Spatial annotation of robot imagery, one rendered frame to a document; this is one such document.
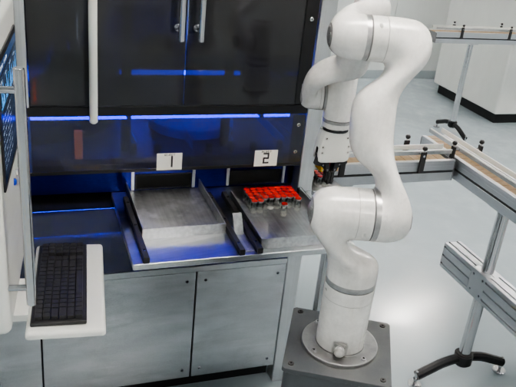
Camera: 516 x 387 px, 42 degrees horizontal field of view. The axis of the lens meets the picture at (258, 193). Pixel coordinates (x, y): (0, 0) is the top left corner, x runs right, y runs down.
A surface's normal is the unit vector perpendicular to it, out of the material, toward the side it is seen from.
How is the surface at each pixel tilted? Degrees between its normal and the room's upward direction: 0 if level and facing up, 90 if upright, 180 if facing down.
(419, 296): 0
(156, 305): 90
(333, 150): 92
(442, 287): 0
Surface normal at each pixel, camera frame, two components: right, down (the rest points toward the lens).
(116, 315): 0.32, 0.43
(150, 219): 0.10, -0.90
